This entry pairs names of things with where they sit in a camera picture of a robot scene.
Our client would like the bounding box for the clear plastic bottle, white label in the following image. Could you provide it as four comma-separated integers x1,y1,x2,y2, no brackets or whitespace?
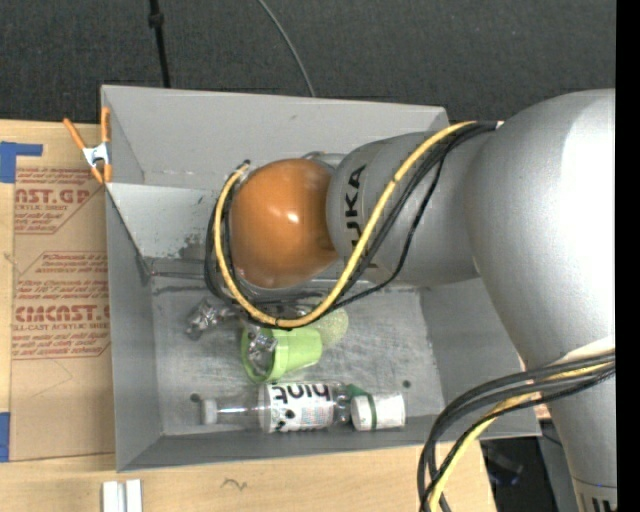
201,381,353,435

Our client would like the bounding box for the light green plastic cup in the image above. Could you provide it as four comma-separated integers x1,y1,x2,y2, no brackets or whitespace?
240,323,325,385

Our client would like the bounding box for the pale green fuzzy ball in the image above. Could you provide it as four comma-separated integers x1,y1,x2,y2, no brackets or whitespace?
317,306,350,347

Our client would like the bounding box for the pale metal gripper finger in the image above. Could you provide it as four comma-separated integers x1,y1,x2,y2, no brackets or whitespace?
246,331,279,377
184,297,237,342

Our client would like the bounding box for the grey metal bin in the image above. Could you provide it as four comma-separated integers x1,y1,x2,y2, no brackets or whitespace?
99,83,544,474

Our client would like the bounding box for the brown cardboard board, red print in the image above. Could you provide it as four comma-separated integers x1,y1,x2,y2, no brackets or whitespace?
0,118,119,463

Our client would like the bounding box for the white bottle with green band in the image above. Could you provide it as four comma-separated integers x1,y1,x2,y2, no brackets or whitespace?
344,383,407,432

